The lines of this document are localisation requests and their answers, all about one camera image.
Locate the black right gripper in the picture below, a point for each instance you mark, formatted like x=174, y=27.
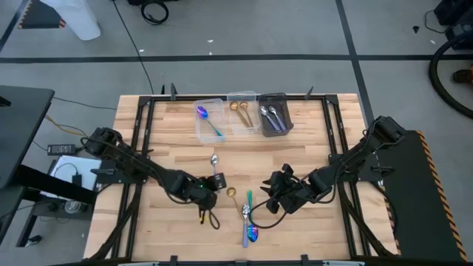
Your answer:
x=292, y=194

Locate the frosted plastic bin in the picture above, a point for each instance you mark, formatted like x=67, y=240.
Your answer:
x=207, y=138

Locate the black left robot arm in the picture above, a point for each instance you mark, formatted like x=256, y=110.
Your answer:
x=148, y=168

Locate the small black power plug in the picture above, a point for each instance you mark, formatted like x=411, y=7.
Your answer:
x=77, y=180

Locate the black desk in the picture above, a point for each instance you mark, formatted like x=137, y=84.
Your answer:
x=22, y=125

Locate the person's shoe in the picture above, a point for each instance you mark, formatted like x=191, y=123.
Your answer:
x=462, y=76

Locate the grey plastic bin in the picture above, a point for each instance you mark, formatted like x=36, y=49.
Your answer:
x=266, y=133

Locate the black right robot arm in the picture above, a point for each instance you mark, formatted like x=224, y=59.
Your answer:
x=351, y=157

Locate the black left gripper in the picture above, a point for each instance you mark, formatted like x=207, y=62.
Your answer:
x=205, y=196

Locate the clear plastic bin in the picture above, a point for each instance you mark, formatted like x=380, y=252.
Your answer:
x=234, y=125

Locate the black frame clamp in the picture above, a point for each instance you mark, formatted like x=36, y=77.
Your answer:
x=173, y=260
x=305, y=259
x=162, y=89

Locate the small black scrap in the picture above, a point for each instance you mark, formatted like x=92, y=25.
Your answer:
x=416, y=29

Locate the white board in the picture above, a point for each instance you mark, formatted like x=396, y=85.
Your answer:
x=85, y=166

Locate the black floor equipment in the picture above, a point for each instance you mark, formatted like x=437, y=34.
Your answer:
x=460, y=31

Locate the black power adapter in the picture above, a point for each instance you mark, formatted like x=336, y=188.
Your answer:
x=61, y=149

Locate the small black hazard-edged mat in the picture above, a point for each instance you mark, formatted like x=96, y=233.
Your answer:
x=38, y=16

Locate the large black hazard-edged mat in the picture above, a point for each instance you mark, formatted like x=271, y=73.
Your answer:
x=417, y=207

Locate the iridescent rainbow spoon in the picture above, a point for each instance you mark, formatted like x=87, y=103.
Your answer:
x=201, y=112
x=252, y=233

